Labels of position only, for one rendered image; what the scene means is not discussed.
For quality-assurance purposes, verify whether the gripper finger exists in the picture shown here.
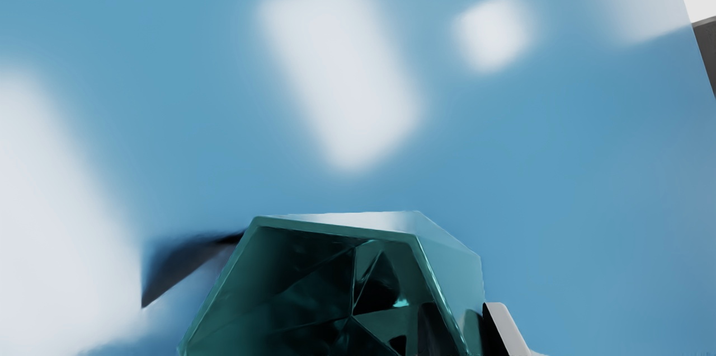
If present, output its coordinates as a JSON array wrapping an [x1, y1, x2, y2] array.
[[482, 302, 533, 356]]

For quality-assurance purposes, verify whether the teal faceted mug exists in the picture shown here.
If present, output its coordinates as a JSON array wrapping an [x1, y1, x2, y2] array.
[[177, 210, 486, 356]]

